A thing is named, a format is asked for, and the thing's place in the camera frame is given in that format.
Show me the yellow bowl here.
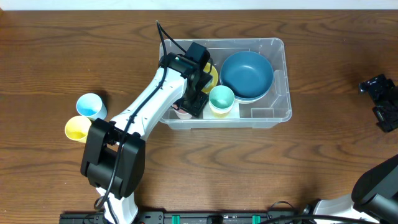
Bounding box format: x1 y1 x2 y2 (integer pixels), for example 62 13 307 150
202 62 219 94

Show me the mint green cup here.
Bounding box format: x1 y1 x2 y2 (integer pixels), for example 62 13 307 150
209 85 235 111

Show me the pink cup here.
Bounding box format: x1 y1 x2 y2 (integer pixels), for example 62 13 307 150
172 104 192 119

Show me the cream white cup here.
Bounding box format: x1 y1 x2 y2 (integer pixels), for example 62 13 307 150
209 103 233 114

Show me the dark blue bowl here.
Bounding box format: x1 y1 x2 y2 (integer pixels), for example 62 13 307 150
220 81 273 98
220 51 274 83

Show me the large cream bowl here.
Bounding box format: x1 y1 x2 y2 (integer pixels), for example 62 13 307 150
234 95 265 104

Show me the light blue cup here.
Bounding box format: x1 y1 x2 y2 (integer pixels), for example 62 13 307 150
76 93 108 121

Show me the yellow cup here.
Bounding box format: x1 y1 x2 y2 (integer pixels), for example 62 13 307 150
65 116 92 143
211 110 230 119

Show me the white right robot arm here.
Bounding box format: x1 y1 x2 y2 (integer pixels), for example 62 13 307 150
308 74 397 223

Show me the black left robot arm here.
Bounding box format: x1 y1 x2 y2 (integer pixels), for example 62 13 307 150
80 42 212 223

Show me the clear plastic storage bin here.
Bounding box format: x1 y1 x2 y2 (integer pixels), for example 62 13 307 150
160 37 292 129

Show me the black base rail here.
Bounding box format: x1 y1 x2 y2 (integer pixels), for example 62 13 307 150
58 210 298 224

